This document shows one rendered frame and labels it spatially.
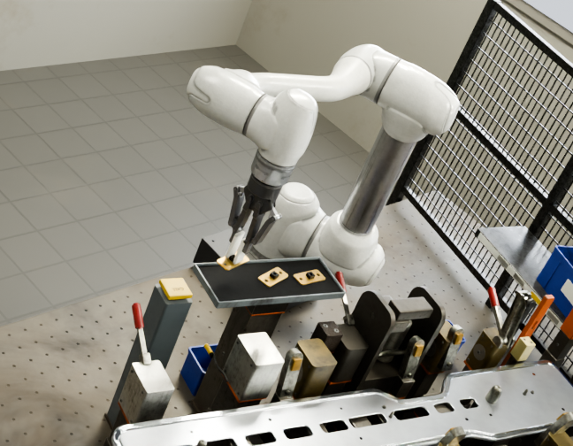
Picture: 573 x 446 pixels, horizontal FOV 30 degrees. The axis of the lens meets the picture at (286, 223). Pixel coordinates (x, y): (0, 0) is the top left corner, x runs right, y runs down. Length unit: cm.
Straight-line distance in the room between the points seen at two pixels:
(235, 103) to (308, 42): 383
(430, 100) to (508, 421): 84
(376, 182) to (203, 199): 211
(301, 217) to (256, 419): 84
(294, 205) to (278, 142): 85
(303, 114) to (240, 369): 62
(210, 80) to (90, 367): 92
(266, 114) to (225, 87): 11
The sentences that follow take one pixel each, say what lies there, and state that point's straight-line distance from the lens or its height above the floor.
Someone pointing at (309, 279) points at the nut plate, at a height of 116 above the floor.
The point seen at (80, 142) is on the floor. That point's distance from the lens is 505.
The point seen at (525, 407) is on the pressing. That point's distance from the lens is 292.
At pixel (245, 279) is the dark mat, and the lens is 256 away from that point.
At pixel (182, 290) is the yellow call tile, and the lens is 245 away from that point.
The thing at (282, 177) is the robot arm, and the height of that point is 149.
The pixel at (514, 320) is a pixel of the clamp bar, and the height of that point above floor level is 113.
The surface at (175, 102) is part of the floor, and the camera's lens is 563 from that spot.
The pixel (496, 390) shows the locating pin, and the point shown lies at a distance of 284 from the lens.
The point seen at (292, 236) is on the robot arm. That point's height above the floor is 97.
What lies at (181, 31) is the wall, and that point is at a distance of 608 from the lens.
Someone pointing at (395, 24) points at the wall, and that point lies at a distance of 571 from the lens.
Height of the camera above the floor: 264
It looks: 32 degrees down
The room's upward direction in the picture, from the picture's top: 24 degrees clockwise
